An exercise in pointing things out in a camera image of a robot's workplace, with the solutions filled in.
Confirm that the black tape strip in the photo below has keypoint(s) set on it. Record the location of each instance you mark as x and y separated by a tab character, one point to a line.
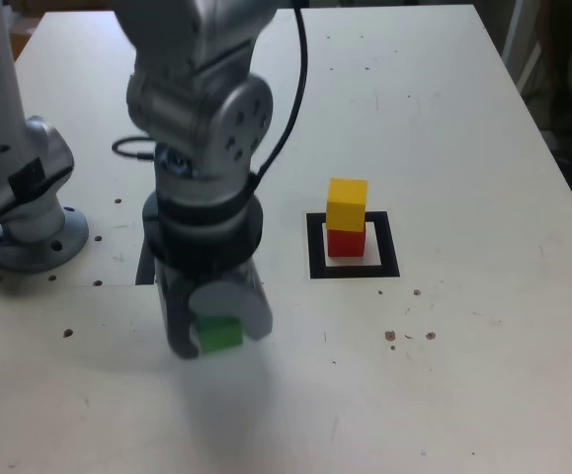
143	271

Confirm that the white frame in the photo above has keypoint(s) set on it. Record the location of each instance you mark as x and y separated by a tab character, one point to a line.
520	44

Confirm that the black tape square outline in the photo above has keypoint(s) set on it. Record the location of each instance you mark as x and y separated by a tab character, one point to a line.
315	247

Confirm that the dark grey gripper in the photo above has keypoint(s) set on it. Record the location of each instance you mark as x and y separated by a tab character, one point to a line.
177	281

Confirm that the red cube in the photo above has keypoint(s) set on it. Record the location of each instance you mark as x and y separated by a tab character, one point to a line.
346	244

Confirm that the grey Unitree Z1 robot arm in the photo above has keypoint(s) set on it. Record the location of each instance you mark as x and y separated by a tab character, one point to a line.
191	108

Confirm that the green cube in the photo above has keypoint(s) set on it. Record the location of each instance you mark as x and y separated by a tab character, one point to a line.
219	338

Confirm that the yellow cube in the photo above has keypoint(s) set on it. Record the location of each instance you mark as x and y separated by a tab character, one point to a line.
346	205

